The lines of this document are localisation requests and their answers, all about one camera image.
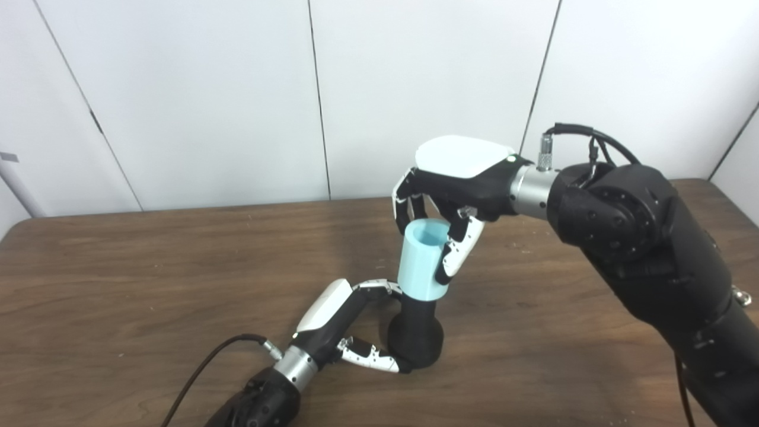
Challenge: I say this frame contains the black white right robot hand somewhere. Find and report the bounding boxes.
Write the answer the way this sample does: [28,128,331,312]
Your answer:
[391,135,534,285]

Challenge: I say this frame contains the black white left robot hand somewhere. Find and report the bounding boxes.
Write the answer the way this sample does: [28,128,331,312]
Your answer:
[292,279,413,374]

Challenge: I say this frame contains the black flared nozzle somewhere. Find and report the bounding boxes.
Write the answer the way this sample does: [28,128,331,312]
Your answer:
[388,294,445,371]

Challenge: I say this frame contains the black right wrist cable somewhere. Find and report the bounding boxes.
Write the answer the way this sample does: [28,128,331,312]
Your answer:
[537,123,641,173]

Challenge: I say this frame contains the light-blue hose piece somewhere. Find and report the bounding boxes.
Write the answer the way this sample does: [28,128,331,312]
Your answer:
[397,218,452,302]

